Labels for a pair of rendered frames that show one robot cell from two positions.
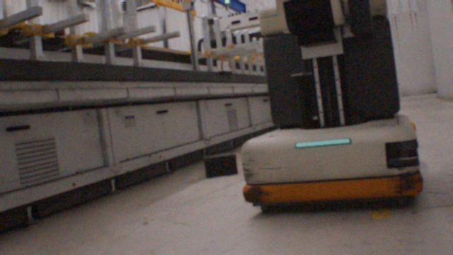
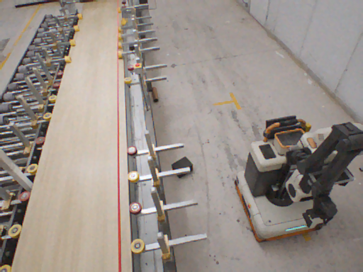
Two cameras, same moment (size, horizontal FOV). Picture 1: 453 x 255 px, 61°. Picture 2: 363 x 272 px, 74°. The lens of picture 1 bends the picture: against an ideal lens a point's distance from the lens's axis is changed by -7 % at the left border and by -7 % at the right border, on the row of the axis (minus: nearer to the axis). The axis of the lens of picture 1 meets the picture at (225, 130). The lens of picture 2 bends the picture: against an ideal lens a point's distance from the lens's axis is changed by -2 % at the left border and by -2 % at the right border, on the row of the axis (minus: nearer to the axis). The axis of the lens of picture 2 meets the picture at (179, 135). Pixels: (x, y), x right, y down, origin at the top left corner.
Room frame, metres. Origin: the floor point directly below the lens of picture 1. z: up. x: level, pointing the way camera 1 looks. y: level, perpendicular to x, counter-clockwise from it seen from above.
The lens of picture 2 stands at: (1.12, 0.82, 2.36)
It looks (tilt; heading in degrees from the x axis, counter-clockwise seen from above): 47 degrees down; 332
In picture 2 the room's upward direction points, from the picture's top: 6 degrees counter-clockwise
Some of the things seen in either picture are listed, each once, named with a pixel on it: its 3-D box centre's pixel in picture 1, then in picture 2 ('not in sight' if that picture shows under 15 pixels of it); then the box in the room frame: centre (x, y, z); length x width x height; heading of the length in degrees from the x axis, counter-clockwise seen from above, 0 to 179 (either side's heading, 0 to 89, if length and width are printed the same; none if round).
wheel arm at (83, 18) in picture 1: (49, 30); (171, 243); (1.64, 0.68, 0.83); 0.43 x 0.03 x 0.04; 67
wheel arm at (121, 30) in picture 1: (88, 40); (166, 207); (1.88, 0.58, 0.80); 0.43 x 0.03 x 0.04; 67
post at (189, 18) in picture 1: (192, 40); (143, 91); (3.00, 0.16, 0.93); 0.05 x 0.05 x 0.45; 67
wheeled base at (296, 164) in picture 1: (337, 154); (276, 198); (1.65, -0.44, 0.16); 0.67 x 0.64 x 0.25; 157
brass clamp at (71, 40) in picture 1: (78, 41); (160, 211); (1.88, 0.63, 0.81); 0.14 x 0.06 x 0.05; 157
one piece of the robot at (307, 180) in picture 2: not in sight; (325, 176); (1.38, -0.33, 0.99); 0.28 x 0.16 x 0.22; 67
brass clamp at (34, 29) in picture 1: (38, 31); (164, 247); (1.65, 0.73, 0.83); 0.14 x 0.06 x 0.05; 157
